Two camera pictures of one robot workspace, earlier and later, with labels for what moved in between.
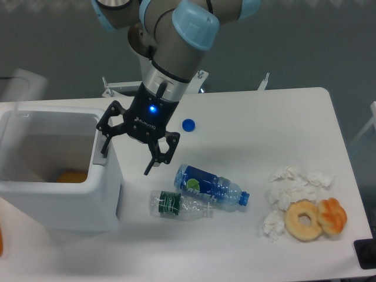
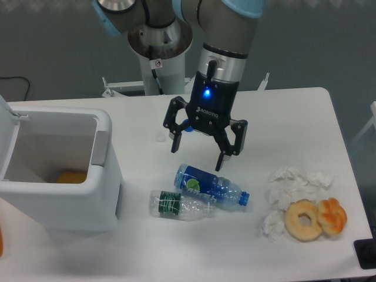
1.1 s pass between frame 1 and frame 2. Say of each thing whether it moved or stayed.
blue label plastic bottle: stayed
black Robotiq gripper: moved
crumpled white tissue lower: stayed
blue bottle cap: stayed
